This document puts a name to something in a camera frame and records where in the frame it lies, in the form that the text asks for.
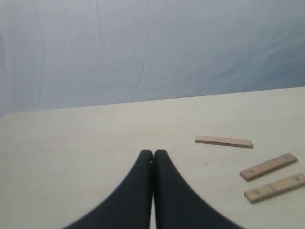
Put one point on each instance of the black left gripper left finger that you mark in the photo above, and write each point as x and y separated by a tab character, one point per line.
129	205

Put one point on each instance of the grey backdrop cloth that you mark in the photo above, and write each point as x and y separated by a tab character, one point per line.
72	53

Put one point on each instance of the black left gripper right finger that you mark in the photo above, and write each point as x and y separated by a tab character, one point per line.
177	206

